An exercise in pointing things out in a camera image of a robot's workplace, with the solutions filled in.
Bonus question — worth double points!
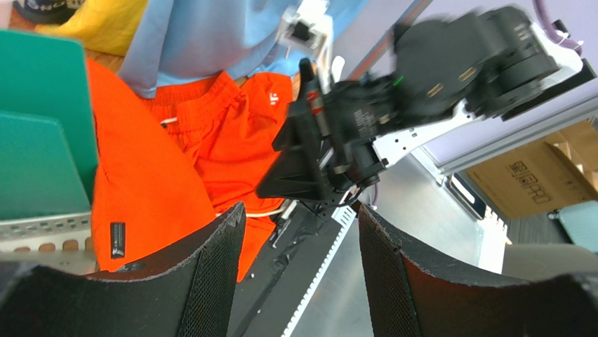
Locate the orange shorts front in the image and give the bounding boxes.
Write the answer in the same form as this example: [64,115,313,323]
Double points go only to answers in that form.
[87,60,293,279]

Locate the cardboard box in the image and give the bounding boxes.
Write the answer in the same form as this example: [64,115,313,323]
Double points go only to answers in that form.
[466,121,597,220]

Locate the white file organizer rack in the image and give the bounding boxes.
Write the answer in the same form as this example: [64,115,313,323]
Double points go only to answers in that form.
[1,212,97,275]

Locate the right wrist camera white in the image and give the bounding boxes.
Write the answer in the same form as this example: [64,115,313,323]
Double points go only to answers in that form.
[276,0,333,76]

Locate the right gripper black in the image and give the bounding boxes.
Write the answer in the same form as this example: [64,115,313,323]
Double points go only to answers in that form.
[256,58,337,202]

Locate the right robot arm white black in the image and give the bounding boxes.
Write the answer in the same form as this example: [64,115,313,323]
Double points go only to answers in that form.
[256,1,597,202]

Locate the metal clothes rack rail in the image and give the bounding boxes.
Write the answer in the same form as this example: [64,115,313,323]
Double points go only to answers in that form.
[348,0,433,80]

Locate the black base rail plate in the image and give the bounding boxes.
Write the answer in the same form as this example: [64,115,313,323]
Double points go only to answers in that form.
[227,205,356,337]

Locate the green folder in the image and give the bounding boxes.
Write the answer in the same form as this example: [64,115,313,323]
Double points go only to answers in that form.
[1,29,98,220]

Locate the patterned blue orange shorts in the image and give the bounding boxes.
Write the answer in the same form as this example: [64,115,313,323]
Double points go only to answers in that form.
[13,0,86,25]

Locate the light blue shorts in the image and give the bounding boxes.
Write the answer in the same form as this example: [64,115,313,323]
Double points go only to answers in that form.
[117,0,375,99]

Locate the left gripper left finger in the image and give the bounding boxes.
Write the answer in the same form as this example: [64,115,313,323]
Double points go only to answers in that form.
[1,203,246,336]

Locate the yellow shorts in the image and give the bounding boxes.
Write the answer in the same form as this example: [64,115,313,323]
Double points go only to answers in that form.
[34,0,148,57]

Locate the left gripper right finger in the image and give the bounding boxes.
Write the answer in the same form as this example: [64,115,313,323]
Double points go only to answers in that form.
[358,206,597,336]

